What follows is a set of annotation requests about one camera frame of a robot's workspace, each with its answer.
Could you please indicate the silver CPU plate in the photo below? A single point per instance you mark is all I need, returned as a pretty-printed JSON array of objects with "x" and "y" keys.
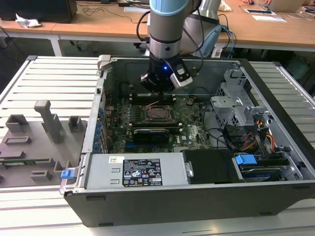
[{"x": 159, "y": 113}]

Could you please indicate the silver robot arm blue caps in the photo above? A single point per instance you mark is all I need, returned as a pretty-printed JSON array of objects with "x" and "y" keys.
[{"x": 166, "y": 24}]

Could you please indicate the CPU socket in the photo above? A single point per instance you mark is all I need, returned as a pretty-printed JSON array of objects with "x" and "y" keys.
[{"x": 147, "y": 121}]

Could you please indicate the black RAM stick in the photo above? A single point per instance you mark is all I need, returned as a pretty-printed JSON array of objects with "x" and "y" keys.
[{"x": 140, "y": 96}]

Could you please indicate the round coin battery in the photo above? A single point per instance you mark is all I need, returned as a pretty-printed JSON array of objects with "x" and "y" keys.
[{"x": 190, "y": 101}]

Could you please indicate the black graphics card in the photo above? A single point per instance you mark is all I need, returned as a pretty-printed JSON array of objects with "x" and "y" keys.
[{"x": 151, "y": 135}]

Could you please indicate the white paper strip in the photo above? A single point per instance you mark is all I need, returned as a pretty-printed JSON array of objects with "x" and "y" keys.
[{"x": 135, "y": 9}]

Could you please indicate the green motherboard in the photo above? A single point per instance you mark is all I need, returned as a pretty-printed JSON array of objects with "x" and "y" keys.
[{"x": 194, "y": 132}]

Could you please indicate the wooden desk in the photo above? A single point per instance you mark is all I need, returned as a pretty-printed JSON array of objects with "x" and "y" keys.
[
  {"x": 270, "y": 32},
  {"x": 98, "y": 27}
]

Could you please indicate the black power adapter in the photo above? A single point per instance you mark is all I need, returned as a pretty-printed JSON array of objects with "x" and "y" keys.
[{"x": 124, "y": 4}]

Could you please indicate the silver metal drive cage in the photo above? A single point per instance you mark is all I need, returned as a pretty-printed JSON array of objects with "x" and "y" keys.
[{"x": 226, "y": 108}]

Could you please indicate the white patterned pouch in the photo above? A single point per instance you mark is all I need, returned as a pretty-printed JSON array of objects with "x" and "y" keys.
[{"x": 225, "y": 6}]

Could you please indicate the black plastic shroud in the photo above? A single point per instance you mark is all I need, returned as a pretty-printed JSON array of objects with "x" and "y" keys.
[{"x": 209, "y": 167}]

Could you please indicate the grey power supply unit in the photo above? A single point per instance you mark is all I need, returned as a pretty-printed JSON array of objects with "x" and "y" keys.
[{"x": 103, "y": 172}]

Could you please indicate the white framed tablet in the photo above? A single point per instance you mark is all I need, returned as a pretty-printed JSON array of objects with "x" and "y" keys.
[{"x": 261, "y": 11}]

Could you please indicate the blue disk carrier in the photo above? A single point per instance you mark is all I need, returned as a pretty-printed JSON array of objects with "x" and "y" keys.
[{"x": 244, "y": 161}]

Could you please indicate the white paper sheet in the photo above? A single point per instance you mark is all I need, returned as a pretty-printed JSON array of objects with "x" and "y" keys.
[{"x": 268, "y": 18}]

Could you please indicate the blue case latch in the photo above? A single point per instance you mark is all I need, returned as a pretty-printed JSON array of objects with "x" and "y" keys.
[{"x": 67, "y": 174}]

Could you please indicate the black computer box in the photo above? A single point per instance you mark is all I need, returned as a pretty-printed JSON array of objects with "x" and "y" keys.
[{"x": 37, "y": 11}]

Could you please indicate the black open PC case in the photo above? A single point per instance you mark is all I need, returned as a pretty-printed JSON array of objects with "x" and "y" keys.
[{"x": 172, "y": 209}]

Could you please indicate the crumpled white paper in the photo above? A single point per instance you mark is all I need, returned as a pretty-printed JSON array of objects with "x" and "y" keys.
[{"x": 27, "y": 22}]

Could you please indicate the grey parts rack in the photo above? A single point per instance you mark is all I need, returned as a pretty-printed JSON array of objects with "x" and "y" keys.
[{"x": 37, "y": 152}]

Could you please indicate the grey laptop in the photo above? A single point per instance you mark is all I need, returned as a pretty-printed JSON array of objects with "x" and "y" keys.
[{"x": 285, "y": 6}]

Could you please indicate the hard disk drive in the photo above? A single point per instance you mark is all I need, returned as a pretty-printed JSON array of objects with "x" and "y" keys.
[{"x": 261, "y": 175}]

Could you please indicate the green RAM stick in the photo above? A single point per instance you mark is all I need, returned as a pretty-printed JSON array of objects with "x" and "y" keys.
[{"x": 32, "y": 161}]

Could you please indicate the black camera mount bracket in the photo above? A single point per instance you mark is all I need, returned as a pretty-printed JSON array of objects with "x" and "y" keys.
[{"x": 180, "y": 65}]

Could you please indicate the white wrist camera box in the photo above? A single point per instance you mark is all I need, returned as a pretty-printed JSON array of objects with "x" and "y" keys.
[{"x": 182, "y": 83}]

